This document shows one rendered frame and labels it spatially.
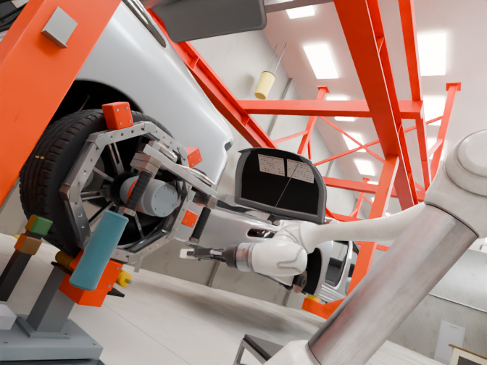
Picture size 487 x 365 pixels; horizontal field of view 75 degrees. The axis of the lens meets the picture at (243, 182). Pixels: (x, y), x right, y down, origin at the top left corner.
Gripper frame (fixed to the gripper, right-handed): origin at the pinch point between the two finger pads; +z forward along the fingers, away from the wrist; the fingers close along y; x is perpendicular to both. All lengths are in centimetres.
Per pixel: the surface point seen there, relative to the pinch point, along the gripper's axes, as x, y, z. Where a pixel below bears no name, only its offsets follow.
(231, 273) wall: -80, -718, 372
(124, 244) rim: -3.7, -6.5, 39.4
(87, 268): 9.9, 19.9, 24.0
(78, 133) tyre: -34, 33, 34
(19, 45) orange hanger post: -39, 65, 17
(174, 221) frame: -17.8, -18.9, 25.7
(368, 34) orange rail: -222, -130, -50
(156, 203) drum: -16.3, 8.6, 12.7
